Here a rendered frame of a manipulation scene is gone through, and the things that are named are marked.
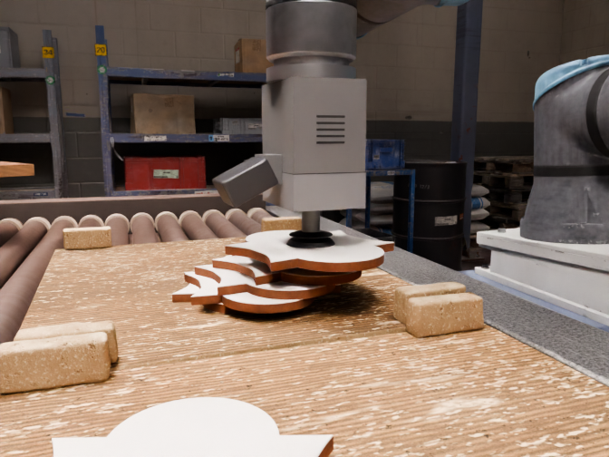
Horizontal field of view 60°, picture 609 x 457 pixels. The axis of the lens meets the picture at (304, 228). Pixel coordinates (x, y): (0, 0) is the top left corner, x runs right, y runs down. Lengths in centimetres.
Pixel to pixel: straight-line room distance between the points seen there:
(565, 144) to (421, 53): 530
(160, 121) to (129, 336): 421
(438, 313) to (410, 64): 559
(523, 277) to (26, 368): 63
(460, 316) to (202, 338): 19
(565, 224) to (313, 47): 45
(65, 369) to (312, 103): 25
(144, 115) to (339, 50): 417
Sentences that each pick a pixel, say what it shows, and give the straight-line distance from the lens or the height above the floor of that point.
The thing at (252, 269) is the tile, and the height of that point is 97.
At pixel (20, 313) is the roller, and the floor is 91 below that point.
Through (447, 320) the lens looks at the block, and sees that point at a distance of 41.
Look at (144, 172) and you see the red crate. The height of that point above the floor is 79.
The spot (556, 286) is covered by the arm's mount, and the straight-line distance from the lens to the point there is 75.
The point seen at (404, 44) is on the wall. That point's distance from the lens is 594.
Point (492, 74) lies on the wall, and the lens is 650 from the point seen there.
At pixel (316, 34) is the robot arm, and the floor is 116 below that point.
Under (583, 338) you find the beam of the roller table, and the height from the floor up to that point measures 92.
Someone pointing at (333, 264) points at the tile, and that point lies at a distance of 40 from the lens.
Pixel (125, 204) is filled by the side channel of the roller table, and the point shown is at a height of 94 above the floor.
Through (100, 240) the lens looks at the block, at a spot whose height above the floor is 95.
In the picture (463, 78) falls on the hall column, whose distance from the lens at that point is 486.
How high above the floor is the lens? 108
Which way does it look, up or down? 10 degrees down
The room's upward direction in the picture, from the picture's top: straight up
